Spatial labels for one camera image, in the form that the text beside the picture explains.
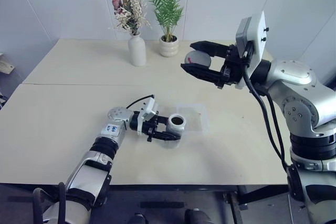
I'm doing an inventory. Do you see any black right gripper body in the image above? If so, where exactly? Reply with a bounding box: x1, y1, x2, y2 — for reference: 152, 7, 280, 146
215, 43, 253, 90

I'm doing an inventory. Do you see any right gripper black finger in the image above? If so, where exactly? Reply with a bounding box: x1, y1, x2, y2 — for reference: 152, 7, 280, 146
189, 40, 230, 59
180, 62, 224, 86

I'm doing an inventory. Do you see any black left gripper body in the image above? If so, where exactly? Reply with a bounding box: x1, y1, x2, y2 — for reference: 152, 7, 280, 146
143, 112, 162, 143

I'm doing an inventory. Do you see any translucent white jar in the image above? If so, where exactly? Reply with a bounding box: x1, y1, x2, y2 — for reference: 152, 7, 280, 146
160, 113, 188, 150

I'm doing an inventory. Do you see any grey round jar lid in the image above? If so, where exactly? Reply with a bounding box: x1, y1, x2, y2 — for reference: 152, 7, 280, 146
184, 50, 212, 69

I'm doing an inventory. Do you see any clear plastic box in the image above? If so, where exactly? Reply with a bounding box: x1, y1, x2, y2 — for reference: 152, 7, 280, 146
167, 103, 212, 137

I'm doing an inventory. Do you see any white ribbed plant pot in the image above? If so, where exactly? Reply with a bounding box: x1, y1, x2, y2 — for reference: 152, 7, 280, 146
159, 35, 180, 58

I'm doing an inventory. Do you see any green palm plant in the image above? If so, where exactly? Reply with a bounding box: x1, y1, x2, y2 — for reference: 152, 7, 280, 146
139, 0, 186, 42

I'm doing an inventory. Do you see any white ceramic vase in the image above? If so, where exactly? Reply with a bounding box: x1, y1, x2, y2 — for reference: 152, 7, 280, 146
128, 31, 147, 67

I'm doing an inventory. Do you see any large dark rounded shape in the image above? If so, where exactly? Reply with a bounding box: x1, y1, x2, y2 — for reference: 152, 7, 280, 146
184, 208, 211, 224

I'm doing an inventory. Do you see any small dark rounded shape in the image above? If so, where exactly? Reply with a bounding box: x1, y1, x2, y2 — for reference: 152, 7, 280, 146
129, 212, 146, 224

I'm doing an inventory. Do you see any dried flower bouquet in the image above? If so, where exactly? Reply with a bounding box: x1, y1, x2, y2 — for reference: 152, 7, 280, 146
104, 0, 153, 36

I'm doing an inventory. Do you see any thick black right wrist cable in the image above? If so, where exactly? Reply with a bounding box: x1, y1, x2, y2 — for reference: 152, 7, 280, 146
241, 42, 289, 172

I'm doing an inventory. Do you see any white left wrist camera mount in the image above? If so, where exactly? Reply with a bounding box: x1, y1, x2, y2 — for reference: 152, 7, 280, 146
136, 97, 159, 137

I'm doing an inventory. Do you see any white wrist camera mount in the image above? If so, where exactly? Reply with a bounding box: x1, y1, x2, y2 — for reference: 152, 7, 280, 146
234, 10, 270, 90
136, 97, 159, 137

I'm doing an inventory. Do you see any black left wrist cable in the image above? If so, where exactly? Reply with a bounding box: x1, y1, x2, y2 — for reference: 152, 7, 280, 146
125, 93, 156, 110

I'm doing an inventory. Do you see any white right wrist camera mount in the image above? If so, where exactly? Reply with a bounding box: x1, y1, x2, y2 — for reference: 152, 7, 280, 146
234, 10, 270, 90

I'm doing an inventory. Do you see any black metal table frame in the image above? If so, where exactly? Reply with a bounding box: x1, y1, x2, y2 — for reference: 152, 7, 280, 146
108, 185, 289, 224

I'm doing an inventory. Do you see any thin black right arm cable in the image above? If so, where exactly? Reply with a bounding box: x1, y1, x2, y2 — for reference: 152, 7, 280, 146
253, 83, 287, 162

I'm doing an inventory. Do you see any dark partition frame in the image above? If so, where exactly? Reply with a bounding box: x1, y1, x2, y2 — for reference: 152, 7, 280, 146
322, 61, 336, 90

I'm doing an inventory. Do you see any black looped torso cable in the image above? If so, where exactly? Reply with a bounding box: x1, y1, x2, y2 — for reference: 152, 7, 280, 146
32, 181, 67, 224

